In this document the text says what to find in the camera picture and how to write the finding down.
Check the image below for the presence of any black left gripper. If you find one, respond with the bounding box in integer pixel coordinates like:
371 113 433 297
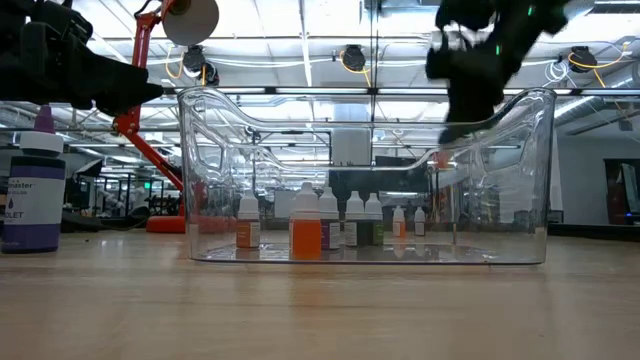
0 0 165 118

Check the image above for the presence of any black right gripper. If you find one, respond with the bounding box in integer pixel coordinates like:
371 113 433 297
425 0 571 145

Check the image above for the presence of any clear plastic bin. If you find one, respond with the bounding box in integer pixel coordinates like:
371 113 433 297
177 85 558 266

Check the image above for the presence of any large violet food colouring bottle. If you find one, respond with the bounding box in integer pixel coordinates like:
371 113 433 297
0 103 67 255

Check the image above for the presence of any small purple-label dropper bottle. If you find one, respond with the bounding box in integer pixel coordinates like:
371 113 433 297
318 186 341 251

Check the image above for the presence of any small bright orange dropper bottle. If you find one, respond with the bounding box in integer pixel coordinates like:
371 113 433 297
289 181 323 261

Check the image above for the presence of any small brown-orange dropper bottle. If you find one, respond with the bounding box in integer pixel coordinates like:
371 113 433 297
236 188 262 250

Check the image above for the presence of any red desk lamp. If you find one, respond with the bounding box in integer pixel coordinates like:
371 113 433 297
113 0 236 235

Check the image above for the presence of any white hanging box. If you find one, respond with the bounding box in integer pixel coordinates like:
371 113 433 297
331 127 374 167

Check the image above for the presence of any black ceiling cord reel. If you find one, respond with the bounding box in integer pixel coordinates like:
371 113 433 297
182 44 221 87
341 43 369 74
569 45 599 74

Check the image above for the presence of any black aluminium table frame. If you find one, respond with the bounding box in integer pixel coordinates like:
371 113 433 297
64 219 640 239

